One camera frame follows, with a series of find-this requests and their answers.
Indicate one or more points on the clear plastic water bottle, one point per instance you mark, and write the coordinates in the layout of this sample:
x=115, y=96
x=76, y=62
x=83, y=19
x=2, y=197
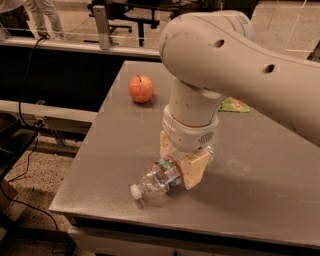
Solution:
x=161, y=176

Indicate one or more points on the green snack bag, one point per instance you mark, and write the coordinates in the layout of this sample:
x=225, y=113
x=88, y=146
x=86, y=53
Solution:
x=230, y=104

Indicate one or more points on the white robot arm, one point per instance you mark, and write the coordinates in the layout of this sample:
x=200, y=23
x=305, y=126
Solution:
x=213, y=55

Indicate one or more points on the red apple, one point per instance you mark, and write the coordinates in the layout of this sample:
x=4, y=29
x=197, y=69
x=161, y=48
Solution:
x=141, y=89

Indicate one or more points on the black cart at left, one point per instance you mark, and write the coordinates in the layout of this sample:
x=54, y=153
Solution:
x=14, y=141

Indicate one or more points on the black office chair left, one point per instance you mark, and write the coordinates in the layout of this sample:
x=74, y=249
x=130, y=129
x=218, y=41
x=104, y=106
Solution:
x=122, y=14

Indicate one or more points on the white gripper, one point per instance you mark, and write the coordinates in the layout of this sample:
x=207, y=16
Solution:
x=187, y=136

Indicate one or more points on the left metal bracket post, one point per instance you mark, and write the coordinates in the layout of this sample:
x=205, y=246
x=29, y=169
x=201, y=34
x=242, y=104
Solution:
x=103, y=29

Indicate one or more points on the person legs in background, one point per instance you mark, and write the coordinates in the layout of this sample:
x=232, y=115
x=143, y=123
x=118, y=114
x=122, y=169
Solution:
x=14, y=16

